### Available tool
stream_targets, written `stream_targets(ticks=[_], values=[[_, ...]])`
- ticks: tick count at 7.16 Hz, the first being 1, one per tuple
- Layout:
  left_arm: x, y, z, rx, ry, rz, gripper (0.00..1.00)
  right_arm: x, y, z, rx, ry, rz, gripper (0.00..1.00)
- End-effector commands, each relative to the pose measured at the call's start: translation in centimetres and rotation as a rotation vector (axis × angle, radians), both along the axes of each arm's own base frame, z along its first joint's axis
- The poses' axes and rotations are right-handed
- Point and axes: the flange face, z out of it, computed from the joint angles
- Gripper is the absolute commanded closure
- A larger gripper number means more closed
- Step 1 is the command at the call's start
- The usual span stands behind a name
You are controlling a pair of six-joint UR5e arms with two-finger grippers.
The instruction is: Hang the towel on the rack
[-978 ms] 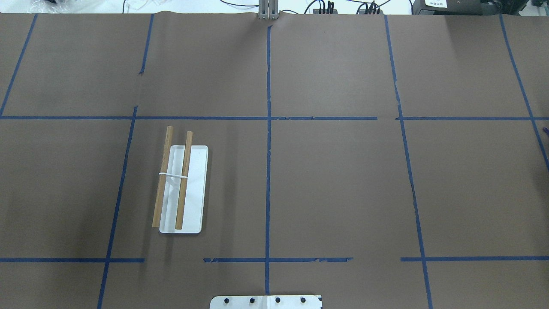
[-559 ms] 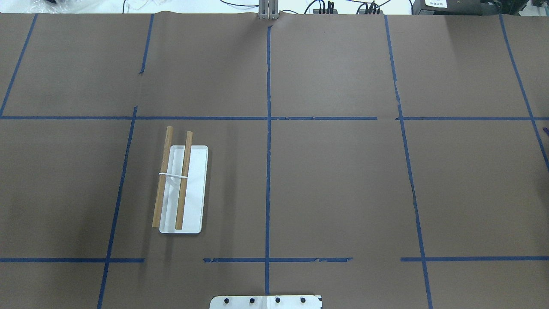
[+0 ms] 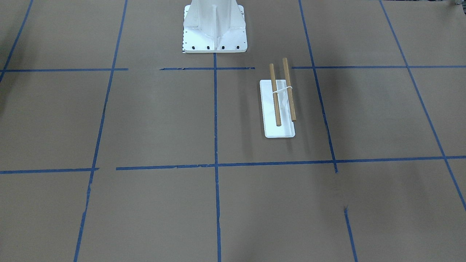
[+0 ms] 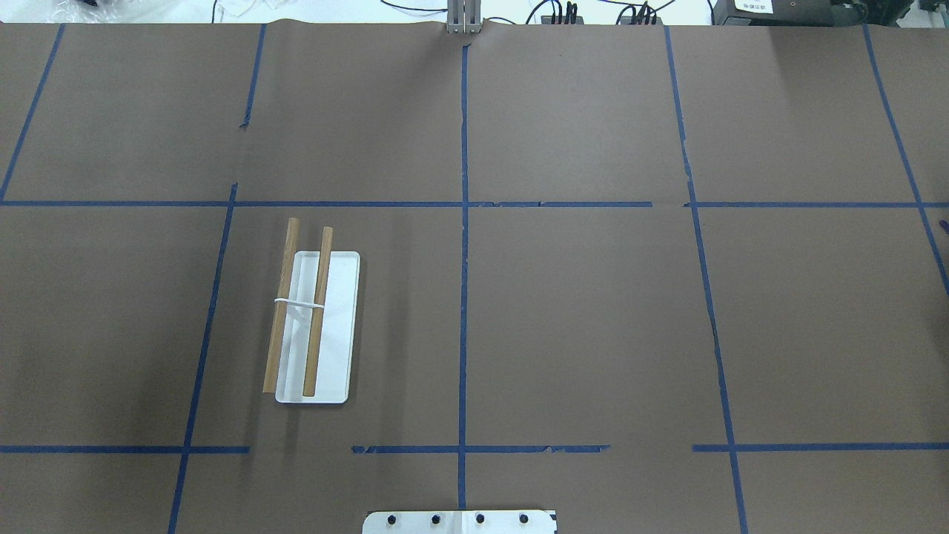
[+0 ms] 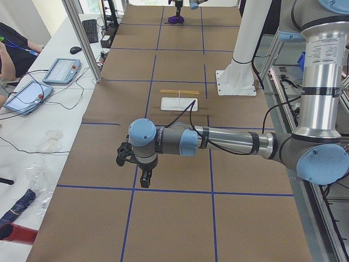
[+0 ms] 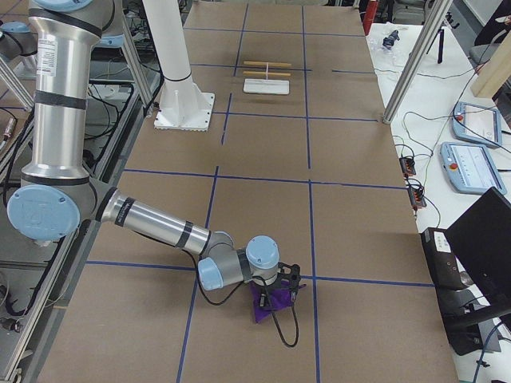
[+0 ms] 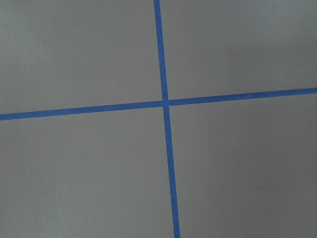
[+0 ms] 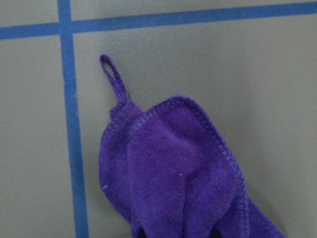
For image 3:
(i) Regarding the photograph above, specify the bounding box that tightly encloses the white wooden towel rack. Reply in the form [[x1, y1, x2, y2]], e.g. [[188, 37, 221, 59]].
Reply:
[[259, 57, 297, 139]]

